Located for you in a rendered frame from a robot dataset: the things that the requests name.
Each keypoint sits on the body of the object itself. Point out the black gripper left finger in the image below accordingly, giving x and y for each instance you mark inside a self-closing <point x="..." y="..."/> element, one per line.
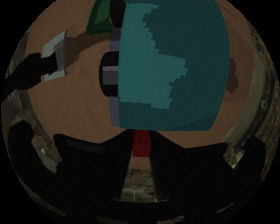
<point x="111" y="158"/>

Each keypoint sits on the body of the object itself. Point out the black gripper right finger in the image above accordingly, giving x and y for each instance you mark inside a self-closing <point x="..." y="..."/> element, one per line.
<point x="169" y="161"/>

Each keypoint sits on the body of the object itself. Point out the green tray floor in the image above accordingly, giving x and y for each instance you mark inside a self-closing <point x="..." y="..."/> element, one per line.
<point x="102" y="16"/>

